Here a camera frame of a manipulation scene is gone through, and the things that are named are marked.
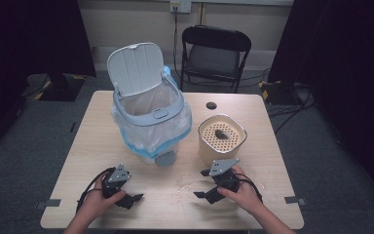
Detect dark wet tea leaves clump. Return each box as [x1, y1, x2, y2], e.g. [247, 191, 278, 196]
[213, 129, 231, 140]

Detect black power cable on wall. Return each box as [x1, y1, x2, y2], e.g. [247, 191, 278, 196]
[172, 6, 182, 77]

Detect black floor cables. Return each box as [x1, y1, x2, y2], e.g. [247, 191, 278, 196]
[266, 92, 317, 135]

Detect black folding chair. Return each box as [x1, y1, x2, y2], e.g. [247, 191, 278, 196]
[178, 24, 253, 94]

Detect grey tape strip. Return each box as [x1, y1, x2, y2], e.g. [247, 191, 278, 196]
[283, 195, 308, 207]
[35, 198, 62, 210]

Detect clear blue-edged plastic bin liner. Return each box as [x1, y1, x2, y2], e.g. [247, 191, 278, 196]
[111, 64, 194, 160]

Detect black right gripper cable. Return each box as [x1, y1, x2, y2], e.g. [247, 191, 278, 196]
[234, 173, 264, 203]

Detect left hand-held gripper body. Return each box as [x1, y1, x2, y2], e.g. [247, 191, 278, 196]
[100, 163, 131, 200]

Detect white wall outlet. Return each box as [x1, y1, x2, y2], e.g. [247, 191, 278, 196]
[169, 0, 193, 15]

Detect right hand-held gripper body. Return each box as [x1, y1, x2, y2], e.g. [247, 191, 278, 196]
[208, 158, 242, 193]

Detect dark curtain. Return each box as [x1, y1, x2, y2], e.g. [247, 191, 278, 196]
[0, 0, 97, 164]
[267, 0, 374, 203]

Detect person's right hand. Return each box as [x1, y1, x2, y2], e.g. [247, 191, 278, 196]
[216, 166, 263, 216]

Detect beige container with perforated strainer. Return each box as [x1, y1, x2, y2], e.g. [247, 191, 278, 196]
[197, 113, 248, 169]

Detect white grey pedal trash can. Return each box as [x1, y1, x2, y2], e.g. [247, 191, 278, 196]
[106, 42, 194, 169]

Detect person's left hand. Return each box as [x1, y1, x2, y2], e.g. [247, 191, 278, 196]
[77, 175, 127, 222]

